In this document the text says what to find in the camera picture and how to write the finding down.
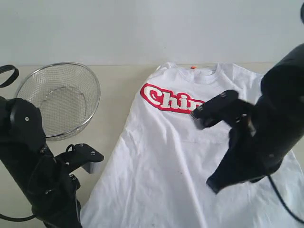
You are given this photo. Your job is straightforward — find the round metal mesh basket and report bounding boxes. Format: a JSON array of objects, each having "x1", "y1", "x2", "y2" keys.
[{"x1": 15, "y1": 62, "x2": 101, "y2": 141}]

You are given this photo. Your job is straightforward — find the white t-shirt red lettering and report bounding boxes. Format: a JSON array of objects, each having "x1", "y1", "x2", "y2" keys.
[{"x1": 80, "y1": 62, "x2": 301, "y2": 228}]

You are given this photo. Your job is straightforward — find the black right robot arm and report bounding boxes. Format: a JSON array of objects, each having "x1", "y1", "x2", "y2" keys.
[{"x1": 201, "y1": 45, "x2": 304, "y2": 193}]

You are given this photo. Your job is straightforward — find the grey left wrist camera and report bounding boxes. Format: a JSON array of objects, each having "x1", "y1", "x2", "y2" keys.
[{"x1": 55, "y1": 143, "x2": 104, "y2": 174}]

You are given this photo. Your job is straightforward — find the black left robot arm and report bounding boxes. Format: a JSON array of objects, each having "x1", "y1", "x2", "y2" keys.
[{"x1": 0, "y1": 97, "x2": 81, "y2": 228}]

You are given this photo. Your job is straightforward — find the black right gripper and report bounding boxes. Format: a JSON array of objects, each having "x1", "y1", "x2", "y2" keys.
[{"x1": 206, "y1": 123, "x2": 280, "y2": 194}]

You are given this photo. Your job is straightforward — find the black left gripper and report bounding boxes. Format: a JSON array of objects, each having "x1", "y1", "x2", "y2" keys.
[{"x1": 27, "y1": 156, "x2": 81, "y2": 228}]

